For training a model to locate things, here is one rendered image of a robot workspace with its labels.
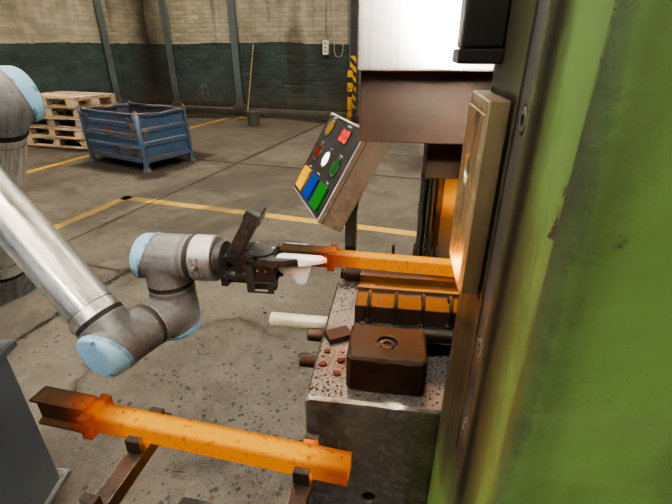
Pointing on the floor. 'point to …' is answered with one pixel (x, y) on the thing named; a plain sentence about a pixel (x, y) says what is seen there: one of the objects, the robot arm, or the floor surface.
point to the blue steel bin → (136, 132)
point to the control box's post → (351, 231)
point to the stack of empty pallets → (69, 124)
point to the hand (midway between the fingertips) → (321, 254)
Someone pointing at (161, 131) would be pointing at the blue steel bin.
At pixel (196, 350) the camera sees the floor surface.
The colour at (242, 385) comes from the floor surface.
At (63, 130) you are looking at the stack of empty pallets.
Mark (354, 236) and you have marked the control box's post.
